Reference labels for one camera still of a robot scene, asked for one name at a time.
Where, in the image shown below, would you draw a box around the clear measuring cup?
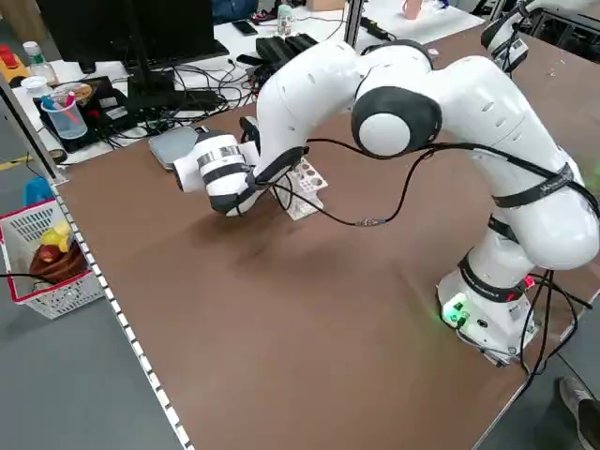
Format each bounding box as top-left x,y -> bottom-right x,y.
39,91 -> 89,141

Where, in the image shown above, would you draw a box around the aluminium frame post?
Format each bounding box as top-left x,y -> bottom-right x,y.
0,77 -> 70,185
343,0 -> 366,53

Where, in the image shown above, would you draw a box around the blue container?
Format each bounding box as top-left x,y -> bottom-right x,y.
22,177 -> 56,207

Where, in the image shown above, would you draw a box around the silver digital scale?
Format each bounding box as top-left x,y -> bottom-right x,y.
148,127 -> 202,173

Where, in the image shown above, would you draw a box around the white red plastic basket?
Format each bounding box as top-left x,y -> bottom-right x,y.
0,199 -> 107,321

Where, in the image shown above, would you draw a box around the white test tube rack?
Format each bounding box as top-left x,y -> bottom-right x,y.
275,157 -> 330,222

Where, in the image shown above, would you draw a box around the white green bottle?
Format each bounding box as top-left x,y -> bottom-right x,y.
276,3 -> 297,38

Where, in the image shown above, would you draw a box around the brown bowl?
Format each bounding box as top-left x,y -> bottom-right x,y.
28,241 -> 91,285

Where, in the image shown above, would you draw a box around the black device box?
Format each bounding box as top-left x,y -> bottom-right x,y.
58,74 -> 132,154

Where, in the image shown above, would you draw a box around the clear bottle white cap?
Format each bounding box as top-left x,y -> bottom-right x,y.
22,40 -> 60,88

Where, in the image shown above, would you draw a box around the yellow emergency stop box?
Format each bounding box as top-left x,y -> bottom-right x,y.
0,44 -> 30,86

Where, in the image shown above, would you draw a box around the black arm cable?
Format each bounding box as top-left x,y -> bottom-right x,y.
243,138 -> 600,226

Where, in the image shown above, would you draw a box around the black power strip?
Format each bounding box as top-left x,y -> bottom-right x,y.
359,17 -> 391,41

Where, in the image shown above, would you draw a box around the person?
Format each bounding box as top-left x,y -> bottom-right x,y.
559,374 -> 600,450

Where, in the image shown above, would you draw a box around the white side table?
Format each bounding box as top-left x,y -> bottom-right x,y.
363,0 -> 487,47

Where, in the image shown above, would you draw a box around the black computer monitor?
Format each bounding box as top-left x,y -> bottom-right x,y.
35,0 -> 231,65

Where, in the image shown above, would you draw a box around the yellow toy fruit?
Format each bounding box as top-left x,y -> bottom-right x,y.
39,222 -> 72,249

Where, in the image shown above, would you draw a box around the black ribbed boxes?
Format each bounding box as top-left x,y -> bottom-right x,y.
255,32 -> 321,65

